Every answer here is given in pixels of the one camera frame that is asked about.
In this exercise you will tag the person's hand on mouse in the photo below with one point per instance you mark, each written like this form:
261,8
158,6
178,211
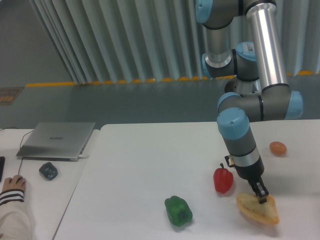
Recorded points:
14,183

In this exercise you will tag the silver closed laptop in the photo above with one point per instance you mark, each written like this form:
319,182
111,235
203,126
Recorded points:
57,141

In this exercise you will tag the cream sleeve forearm striped cuff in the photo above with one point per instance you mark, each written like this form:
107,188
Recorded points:
15,221

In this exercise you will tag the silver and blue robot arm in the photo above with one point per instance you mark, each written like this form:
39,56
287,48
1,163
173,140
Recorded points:
261,59

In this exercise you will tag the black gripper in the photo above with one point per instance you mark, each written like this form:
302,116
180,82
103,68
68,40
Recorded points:
252,173

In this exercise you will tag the green bell pepper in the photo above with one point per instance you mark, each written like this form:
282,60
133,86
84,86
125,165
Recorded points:
178,211

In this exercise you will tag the grey folding partition screen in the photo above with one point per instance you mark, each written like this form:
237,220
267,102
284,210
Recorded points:
154,40

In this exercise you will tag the red bell pepper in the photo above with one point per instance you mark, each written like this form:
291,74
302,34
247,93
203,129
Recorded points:
223,179

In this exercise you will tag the black phone at edge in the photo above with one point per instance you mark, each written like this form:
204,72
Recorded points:
2,165

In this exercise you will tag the dark grey small tray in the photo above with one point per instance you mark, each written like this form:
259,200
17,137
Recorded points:
48,171

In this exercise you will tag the triangular toasted bread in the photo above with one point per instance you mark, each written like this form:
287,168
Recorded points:
265,213

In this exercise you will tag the brown egg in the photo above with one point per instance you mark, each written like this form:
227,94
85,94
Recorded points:
278,148

